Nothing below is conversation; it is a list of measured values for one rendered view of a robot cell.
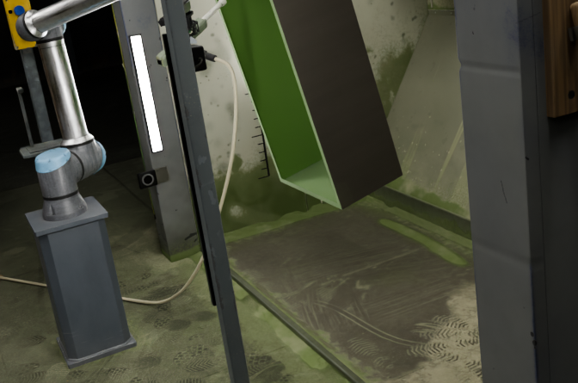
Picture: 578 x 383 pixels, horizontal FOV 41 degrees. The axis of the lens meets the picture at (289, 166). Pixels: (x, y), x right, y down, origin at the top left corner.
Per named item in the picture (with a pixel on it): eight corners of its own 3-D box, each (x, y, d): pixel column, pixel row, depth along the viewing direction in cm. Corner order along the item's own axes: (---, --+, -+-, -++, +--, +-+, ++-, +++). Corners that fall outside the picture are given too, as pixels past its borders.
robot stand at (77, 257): (69, 369, 330) (34, 232, 312) (57, 341, 357) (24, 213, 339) (137, 345, 342) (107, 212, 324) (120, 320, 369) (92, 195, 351)
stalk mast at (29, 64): (83, 271, 435) (14, -23, 388) (85, 274, 430) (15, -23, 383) (73, 274, 432) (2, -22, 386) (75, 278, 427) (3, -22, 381)
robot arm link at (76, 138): (61, 183, 340) (15, 15, 320) (85, 171, 355) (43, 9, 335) (88, 182, 333) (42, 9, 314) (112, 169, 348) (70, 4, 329)
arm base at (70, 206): (46, 225, 319) (41, 202, 317) (39, 213, 336) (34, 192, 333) (91, 213, 327) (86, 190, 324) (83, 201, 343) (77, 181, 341)
